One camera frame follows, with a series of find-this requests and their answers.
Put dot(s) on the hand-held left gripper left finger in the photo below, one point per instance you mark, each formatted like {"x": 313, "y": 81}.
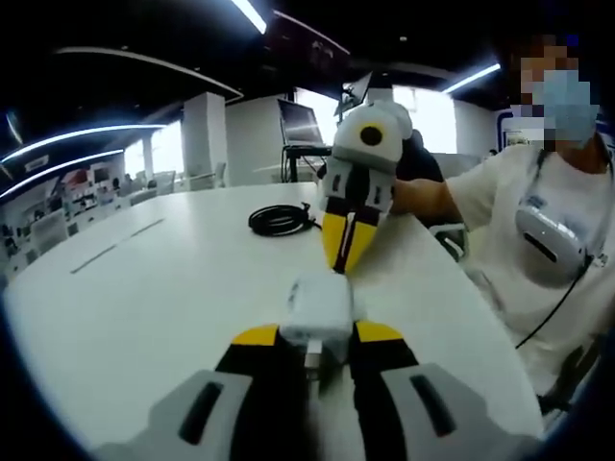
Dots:
{"x": 192, "y": 413}

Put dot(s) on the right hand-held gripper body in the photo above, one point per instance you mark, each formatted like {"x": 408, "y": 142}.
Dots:
{"x": 370, "y": 134}

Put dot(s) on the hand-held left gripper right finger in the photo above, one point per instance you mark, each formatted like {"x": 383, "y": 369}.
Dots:
{"x": 432, "y": 408}

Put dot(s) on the white charger adapter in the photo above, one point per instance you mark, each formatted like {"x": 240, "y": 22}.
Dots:
{"x": 317, "y": 307}

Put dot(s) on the tilted desk monitor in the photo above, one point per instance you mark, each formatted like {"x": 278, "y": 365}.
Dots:
{"x": 354, "y": 91}

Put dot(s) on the open laptop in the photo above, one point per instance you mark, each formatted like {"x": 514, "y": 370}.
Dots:
{"x": 300, "y": 120}

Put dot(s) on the black laptop stand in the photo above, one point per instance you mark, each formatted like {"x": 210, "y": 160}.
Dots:
{"x": 302, "y": 161}

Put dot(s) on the dark hanging display screen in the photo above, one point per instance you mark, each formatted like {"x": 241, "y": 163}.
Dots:
{"x": 307, "y": 43}

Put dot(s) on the person's torso in white shirt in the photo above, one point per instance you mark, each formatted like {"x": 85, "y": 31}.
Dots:
{"x": 504, "y": 269}

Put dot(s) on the long ceiling light strip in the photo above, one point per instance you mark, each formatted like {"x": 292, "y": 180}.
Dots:
{"x": 250, "y": 14}

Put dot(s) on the white chest-worn device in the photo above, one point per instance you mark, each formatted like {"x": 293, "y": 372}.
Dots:
{"x": 548, "y": 240}

